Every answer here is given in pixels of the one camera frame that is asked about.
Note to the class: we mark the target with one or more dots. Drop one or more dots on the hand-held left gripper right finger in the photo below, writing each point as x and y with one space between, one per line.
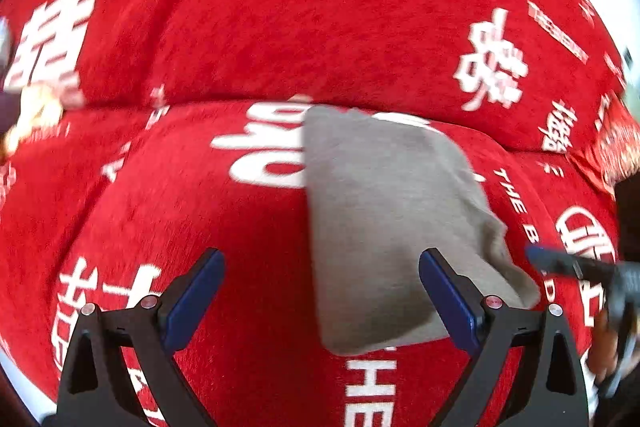
450 302

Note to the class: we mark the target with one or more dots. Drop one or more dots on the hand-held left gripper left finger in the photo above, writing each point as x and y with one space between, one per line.
195 302

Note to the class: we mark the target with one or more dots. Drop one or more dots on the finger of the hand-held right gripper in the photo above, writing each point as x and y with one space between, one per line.
565 261

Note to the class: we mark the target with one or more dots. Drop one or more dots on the grey knit garment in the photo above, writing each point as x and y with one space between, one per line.
380 207

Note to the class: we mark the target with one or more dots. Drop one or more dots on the person's right hand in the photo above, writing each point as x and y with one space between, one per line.
601 347

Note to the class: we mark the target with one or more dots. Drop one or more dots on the red patterned fabric piece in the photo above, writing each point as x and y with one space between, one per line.
615 142

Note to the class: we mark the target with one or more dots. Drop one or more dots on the orange yellow cloth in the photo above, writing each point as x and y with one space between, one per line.
35 112

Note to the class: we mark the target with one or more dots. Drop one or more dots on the dark purple cloth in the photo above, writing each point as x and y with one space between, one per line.
7 112

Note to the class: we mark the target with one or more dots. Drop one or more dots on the red printed sofa cover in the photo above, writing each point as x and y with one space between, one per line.
300 17

